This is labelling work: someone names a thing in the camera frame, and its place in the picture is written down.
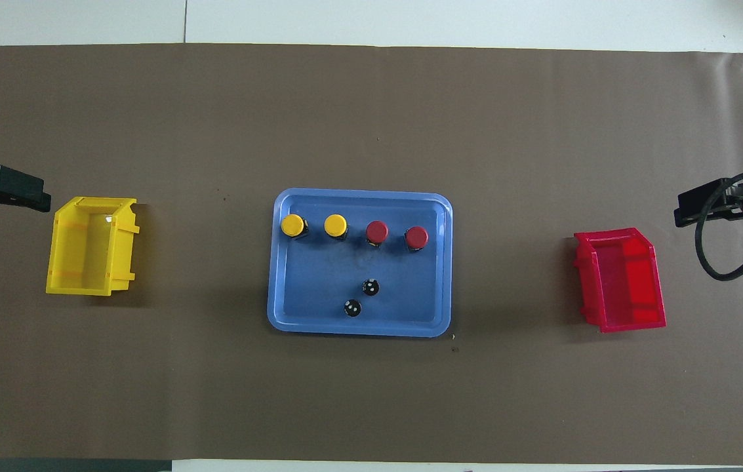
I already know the red plastic bin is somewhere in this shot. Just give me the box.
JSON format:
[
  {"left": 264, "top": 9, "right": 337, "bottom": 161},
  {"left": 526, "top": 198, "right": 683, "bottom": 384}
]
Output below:
[{"left": 572, "top": 227, "right": 667, "bottom": 334}]

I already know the yellow push button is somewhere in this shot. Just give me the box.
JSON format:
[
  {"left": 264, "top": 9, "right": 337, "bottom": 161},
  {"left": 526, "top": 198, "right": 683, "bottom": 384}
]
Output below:
[
  {"left": 281, "top": 214, "right": 310, "bottom": 242},
  {"left": 323, "top": 214, "right": 350, "bottom": 242}
]

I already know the brown paper table mat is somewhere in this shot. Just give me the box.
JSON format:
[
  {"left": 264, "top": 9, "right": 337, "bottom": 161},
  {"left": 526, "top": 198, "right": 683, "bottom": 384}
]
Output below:
[{"left": 0, "top": 43, "right": 743, "bottom": 466}]

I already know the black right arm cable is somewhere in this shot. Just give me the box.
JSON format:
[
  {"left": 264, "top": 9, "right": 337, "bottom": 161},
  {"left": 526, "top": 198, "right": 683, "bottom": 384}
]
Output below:
[{"left": 694, "top": 169, "right": 743, "bottom": 281}]

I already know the yellow plastic bin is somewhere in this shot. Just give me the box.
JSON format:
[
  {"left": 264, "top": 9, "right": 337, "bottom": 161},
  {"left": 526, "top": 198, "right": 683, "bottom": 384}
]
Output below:
[{"left": 45, "top": 196, "right": 140, "bottom": 297}]

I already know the blue plastic tray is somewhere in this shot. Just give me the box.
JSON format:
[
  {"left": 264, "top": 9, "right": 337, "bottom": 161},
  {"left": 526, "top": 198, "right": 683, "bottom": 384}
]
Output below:
[{"left": 267, "top": 188, "right": 454, "bottom": 338}]

